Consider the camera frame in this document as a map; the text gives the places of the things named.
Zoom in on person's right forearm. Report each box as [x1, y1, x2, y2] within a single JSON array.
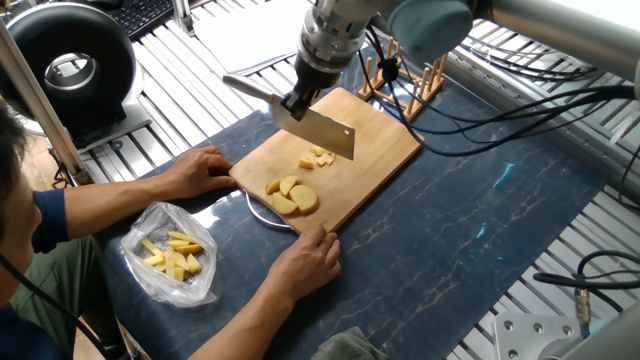
[[183, 285, 283, 360]]

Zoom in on white sheet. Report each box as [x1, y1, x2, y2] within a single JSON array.
[[193, 0, 311, 81]]

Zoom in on black keyboard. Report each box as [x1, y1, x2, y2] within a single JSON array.
[[95, 0, 179, 43]]

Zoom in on black round ring lamp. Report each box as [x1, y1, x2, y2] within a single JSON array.
[[0, 3, 151, 151]]

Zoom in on wooden pole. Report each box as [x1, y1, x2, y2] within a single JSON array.
[[0, 20, 93, 193]]

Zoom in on plastic bag of potato sticks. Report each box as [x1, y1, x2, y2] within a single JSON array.
[[120, 200, 219, 307]]

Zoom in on person's left forearm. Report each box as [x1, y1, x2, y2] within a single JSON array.
[[32, 172, 175, 263]]

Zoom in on black cable with plug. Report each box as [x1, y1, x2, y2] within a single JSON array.
[[532, 250, 640, 306]]

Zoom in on bamboo cutting board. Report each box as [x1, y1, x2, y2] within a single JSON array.
[[230, 88, 422, 237]]

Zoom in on grey-green cloth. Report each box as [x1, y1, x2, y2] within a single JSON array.
[[308, 325, 389, 360]]

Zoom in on metal mounting plate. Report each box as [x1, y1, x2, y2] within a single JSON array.
[[490, 312, 593, 360]]

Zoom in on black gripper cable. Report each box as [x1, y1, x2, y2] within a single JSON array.
[[362, 25, 640, 153]]

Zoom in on steel cleaver knife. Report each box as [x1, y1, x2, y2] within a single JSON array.
[[222, 74, 357, 161]]

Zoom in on person's left hand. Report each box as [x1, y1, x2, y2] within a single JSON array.
[[156, 148, 239, 201]]

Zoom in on olive trousers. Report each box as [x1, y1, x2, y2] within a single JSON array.
[[0, 235, 136, 360]]

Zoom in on person's right hand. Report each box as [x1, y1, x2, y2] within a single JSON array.
[[258, 228, 342, 307]]

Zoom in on dark blue marble mat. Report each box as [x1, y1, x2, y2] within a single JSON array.
[[95, 85, 623, 360]]

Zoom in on wooden knife rack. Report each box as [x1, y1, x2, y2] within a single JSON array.
[[358, 32, 449, 123]]

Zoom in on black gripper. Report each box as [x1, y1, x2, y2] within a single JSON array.
[[279, 35, 359, 121]]

